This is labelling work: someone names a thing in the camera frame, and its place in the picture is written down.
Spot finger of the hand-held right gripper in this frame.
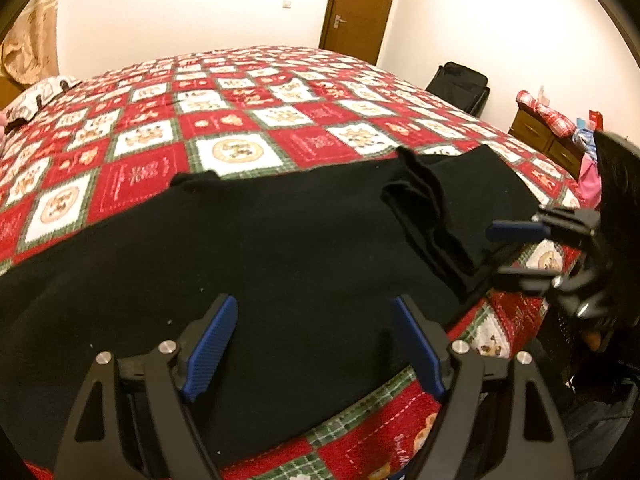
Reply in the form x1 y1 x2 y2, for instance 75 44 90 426
494 265 587 297
487 207 602 251

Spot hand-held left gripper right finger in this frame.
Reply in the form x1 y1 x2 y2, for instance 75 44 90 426
391 294 576 480

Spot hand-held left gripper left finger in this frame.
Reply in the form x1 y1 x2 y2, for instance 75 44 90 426
52 294 240 480

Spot black pants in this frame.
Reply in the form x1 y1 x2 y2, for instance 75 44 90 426
0 144 553 466

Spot pink bag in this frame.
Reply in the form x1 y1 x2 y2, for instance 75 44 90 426
579 152 603 208

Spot wooden cabinet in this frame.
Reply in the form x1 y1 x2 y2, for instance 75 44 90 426
507 109 586 181

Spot red checkered cloth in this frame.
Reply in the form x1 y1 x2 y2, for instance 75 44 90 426
515 90 576 137

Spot black suitcase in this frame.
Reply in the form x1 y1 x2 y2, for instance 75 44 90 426
425 61 491 117

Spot red printed bed blanket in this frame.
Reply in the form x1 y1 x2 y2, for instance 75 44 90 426
0 45 586 480

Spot brown wooden door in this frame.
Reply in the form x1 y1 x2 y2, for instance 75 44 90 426
319 0 402 66

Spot white patterned pillow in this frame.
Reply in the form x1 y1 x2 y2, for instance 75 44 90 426
0 75 81 128

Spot beige patterned curtain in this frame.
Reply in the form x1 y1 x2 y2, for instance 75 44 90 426
0 0 60 86

